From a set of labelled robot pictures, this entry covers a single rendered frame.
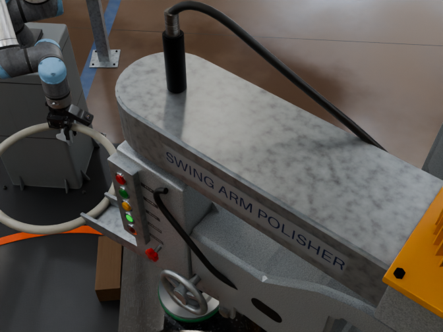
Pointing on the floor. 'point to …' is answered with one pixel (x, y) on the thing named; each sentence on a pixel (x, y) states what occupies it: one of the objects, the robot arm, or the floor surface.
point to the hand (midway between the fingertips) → (74, 138)
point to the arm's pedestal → (41, 149)
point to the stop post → (101, 38)
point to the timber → (109, 269)
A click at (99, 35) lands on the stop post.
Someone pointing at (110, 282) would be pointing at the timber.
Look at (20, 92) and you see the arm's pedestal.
